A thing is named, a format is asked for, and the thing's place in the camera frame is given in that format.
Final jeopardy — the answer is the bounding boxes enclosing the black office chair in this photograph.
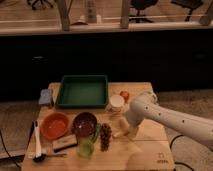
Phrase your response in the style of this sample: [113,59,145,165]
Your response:
[129,0,158,23]

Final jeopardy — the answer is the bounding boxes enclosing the bunch of dark grapes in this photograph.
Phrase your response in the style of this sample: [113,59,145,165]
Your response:
[100,123,112,151]

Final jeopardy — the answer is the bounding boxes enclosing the green plastic tray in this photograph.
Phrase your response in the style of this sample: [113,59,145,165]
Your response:
[55,75,108,109]

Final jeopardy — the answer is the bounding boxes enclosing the orange plastic bowl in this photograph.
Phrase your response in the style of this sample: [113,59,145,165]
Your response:
[41,112,70,140]

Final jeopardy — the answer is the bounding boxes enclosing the green plastic cup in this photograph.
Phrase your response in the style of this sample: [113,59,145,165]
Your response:
[78,140,94,158]

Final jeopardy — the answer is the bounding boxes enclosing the black cable left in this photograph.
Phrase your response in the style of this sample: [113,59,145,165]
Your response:
[0,129,23,170]

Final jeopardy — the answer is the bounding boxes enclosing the dark red bowl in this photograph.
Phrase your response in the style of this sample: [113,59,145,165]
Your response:
[73,112,97,137]

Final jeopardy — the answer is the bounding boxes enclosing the black cable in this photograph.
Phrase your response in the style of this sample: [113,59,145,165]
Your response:
[169,133,196,171]
[0,129,23,170]

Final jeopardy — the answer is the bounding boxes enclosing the yellow banana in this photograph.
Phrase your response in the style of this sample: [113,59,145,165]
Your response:
[113,118,129,138]

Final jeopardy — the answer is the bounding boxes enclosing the small red tomato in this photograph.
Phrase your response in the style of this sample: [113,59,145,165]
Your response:
[120,91,130,102]

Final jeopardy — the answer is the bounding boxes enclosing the green vegetable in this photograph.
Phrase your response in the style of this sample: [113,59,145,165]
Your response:
[91,123,101,143]

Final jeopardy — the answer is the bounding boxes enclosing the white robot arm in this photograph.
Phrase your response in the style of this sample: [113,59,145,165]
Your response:
[125,92,213,151]

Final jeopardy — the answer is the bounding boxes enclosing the white paper cup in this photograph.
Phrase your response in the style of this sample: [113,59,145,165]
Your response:
[109,95,125,112]

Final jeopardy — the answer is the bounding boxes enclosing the black spoon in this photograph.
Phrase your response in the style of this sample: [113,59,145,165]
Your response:
[33,153,67,163]

